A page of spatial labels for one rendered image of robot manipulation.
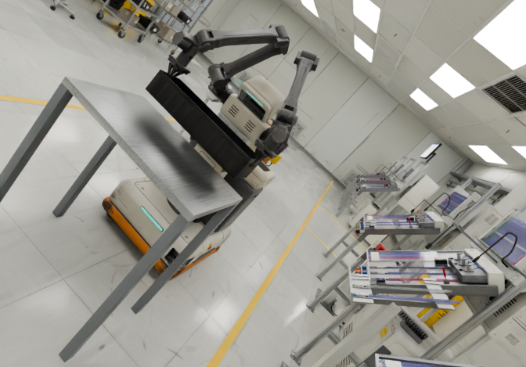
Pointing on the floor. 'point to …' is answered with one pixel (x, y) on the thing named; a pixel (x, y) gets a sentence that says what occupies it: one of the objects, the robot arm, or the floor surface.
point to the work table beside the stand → (156, 145)
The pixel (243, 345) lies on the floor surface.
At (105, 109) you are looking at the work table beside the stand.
